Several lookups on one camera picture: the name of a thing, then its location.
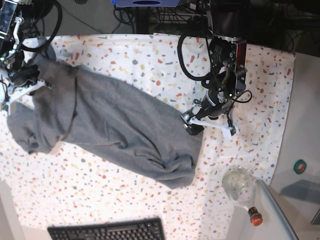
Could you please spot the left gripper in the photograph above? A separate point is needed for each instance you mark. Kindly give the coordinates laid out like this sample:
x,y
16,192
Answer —
x,y
213,105

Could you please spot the black keyboard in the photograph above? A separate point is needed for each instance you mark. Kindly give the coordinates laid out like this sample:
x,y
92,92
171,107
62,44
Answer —
x,y
146,229

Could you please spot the terrazzo pattern tablecloth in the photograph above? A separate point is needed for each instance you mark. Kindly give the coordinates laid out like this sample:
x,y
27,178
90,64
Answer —
x,y
71,186

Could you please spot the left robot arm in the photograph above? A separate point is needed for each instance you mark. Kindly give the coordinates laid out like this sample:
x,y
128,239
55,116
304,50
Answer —
x,y
226,81

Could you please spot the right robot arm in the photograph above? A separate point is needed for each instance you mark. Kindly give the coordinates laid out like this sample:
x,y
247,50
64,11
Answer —
x,y
17,20

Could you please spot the green tape roll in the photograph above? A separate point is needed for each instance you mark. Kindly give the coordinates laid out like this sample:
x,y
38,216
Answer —
x,y
300,166

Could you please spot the clear bottle with red cap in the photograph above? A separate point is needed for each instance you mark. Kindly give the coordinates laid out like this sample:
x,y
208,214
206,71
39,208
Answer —
x,y
240,187

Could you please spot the grey t-shirt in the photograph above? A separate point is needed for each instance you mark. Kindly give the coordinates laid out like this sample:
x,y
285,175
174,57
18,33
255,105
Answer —
x,y
107,97

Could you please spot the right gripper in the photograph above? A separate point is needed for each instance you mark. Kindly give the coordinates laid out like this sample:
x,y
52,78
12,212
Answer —
x,y
23,75

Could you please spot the blue box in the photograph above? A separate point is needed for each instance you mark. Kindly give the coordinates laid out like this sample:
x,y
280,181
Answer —
x,y
148,3

